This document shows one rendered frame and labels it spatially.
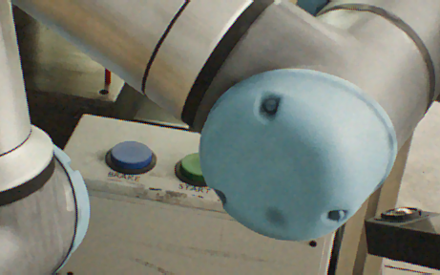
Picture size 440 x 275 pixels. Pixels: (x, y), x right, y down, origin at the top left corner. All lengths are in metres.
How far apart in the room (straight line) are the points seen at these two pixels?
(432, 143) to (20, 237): 2.09
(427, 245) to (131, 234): 0.40
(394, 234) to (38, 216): 0.29
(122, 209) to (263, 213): 0.53
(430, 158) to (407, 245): 2.06
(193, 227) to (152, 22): 0.52
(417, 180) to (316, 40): 2.18
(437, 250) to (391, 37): 0.21
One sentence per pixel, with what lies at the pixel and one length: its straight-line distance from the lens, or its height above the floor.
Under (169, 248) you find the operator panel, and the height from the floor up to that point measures 0.83.
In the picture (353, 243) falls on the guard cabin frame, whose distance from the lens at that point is 0.96.
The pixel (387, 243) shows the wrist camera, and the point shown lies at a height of 1.03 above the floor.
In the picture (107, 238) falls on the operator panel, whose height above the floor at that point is 0.82.
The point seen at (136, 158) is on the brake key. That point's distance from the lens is 0.92.
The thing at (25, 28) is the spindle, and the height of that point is 0.86.
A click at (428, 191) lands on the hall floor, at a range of 2.55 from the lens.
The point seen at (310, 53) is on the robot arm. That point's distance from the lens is 0.41.
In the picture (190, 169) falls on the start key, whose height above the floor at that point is 0.91.
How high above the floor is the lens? 1.43
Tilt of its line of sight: 33 degrees down
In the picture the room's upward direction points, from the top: 6 degrees clockwise
